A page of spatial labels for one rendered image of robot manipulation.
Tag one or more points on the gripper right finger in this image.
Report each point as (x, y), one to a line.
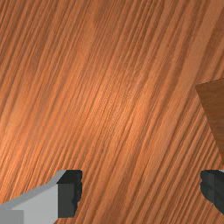
(214, 189)

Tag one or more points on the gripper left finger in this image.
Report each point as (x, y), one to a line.
(43, 201)

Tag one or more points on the brown door leaf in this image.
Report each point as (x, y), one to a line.
(214, 110)

